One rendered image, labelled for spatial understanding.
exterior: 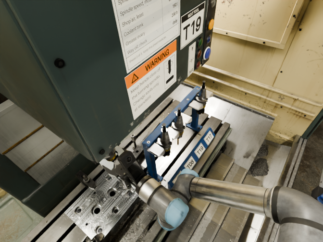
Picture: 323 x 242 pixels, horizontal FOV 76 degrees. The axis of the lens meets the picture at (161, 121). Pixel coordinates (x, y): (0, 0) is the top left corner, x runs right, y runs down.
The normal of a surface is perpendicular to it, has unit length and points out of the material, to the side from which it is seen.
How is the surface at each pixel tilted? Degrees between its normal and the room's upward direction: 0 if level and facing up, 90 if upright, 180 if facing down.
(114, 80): 90
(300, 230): 36
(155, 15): 90
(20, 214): 0
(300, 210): 42
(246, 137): 24
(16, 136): 91
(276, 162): 17
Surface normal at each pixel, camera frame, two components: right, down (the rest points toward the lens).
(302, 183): -0.05, -0.67
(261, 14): -0.59, 0.62
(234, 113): -0.29, -0.36
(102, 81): 0.80, 0.41
